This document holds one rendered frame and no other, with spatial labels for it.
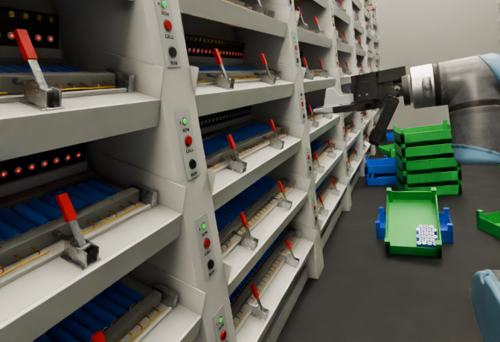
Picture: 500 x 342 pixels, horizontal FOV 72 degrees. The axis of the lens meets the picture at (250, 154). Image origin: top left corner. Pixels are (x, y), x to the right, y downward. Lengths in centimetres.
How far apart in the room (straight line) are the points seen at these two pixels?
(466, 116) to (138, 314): 70
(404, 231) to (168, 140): 124
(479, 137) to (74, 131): 69
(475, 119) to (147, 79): 60
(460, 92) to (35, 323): 77
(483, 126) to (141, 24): 64
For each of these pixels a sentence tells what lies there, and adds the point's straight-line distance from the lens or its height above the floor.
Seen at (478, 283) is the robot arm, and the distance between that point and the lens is 65.
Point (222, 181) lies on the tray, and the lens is 74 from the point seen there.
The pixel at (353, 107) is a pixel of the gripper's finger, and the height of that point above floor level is 66.
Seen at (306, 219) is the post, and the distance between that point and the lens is 130.
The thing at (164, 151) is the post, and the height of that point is 65.
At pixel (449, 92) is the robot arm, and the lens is 80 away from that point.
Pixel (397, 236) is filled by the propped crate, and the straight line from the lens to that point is 161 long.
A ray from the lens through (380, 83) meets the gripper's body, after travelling 82.
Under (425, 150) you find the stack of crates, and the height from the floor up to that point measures 27.
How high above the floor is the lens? 72
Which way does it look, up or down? 10 degrees down
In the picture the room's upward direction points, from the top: 8 degrees counter-clockwise
